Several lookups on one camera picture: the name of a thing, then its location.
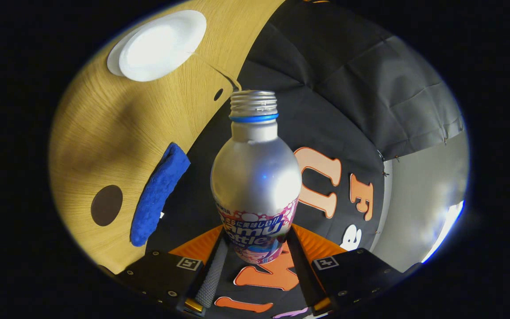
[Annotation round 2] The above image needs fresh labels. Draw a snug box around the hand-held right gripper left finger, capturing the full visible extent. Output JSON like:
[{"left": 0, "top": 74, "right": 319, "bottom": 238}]
[{"left": 115, "top": 225, "right": 230, "bottom": 317}]

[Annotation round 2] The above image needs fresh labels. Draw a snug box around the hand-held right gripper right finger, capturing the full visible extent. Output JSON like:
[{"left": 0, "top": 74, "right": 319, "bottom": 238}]
[{"left": 286, "top": 223, "right": 422, "bottom": 314}]

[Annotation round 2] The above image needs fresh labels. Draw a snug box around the silver water bottle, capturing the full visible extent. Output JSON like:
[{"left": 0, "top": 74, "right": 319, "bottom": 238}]
[{"left": 211, "top": 90, "right": 302, "bottom": 265}]

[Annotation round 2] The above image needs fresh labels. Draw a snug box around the brown round coaster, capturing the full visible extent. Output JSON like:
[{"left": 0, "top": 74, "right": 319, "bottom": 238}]
[{"left": 90, "top": 185, "right": 124, "bottom": 227}]

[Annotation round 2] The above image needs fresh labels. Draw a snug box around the white teacup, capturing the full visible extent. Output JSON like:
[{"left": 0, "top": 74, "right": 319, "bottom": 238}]
[{"left": 119, "top": 10, "right": 207, "bottom": 82}]

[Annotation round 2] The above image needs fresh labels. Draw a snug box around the black backdrop cloth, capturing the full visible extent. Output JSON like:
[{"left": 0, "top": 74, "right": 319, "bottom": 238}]
[{"left": 147, "top": 0, "right": 464, "bottom": 319}]

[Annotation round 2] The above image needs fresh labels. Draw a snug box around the blue towel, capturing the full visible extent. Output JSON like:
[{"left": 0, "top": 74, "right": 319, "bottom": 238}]
[{"left": 130, "top": 142, "right": 191, "bottom": 247}]

